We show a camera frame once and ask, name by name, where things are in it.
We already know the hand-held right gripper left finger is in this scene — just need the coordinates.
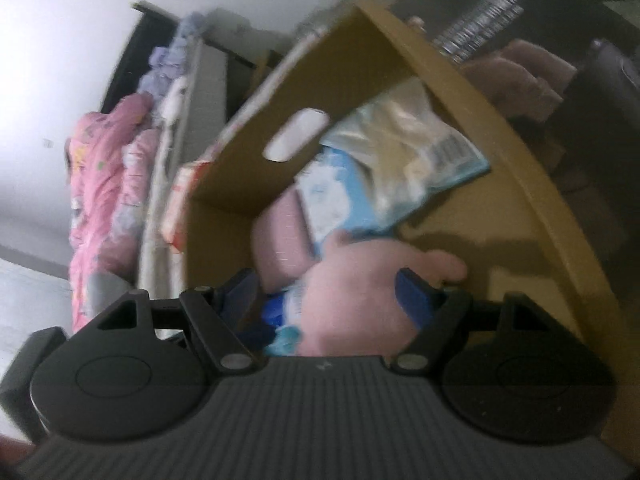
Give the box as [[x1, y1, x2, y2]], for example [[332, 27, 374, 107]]
[[92, 267, 262, 375]]

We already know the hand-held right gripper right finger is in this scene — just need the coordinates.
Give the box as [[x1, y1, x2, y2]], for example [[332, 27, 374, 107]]
[[392, 266, 558, 375]]

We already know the pink plush toy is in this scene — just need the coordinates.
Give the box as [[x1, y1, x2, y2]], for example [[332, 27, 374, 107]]
[[299, 232, 469, 357]]

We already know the pink soft pack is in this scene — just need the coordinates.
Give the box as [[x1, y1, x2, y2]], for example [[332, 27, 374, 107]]
[[251, 194, 322, 297]]

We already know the blue white packet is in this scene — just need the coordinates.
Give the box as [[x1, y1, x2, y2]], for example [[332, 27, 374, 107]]
[[294, 144, 402, 257]]

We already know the brown cardboard box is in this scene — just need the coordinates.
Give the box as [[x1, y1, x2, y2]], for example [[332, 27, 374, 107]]
[[184, 2, 632, 441]]

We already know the blue wipes packet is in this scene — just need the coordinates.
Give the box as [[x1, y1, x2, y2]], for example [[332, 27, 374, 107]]
[[259, 279, 313, 357]]

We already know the silvery light blue packet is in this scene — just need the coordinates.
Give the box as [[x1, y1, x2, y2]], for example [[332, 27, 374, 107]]
[[319, 77, 492, 202]]

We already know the pink quilt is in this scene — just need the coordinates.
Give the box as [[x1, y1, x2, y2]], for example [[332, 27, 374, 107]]
[[64, 94, 162, 335]]

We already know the pale pink plush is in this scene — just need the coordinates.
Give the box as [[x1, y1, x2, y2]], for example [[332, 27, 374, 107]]
[[459, 39, 577, 122]]

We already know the lilac clothes pile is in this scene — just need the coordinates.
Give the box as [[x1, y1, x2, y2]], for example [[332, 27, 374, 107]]
[[139, 12, 207, 97]]

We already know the black keyboard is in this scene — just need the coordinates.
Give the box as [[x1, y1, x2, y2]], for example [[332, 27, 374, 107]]
[[432, 0, 543, 63]]

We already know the grey bed frame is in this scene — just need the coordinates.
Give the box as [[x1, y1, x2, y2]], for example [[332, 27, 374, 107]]
[[100, 0, 282, 172]]

